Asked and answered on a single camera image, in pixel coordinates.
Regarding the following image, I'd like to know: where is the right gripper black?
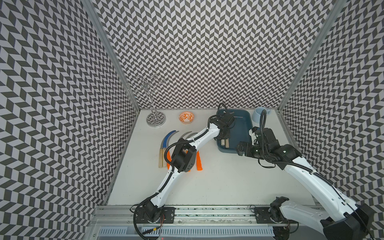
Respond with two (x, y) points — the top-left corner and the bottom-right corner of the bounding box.
(234, 140), (269, 158)

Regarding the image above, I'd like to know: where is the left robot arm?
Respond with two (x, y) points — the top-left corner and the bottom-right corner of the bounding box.
(134, 111), (235, 223)

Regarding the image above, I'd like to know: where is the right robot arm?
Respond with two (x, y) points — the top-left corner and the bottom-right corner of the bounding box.
(236, 127), (375, 240)

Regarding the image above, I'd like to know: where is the dark blue storage tray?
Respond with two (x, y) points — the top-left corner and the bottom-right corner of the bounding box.
(217, 109), (254, 154)

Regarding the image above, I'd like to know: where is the light blue mug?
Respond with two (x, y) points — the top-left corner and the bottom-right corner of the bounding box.
(251, 107), (271, 124)

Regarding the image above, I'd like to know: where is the orange patterned small bowl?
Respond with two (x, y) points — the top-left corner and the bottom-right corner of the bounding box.
(179, 111), (195, 124)

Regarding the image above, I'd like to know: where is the blue blade orange sickle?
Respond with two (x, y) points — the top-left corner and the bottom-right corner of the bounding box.
(161, 130), (177, 169)

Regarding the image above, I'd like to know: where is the chrome mug tree stand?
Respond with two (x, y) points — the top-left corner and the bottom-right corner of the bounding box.
(128, 75), (166, 128)

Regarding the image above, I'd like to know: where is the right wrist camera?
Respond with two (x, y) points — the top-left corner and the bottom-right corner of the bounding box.
(249, 127), (266, 147)

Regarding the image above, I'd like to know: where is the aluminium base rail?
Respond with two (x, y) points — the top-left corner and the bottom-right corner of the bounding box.
(89, 205), (331, 227)

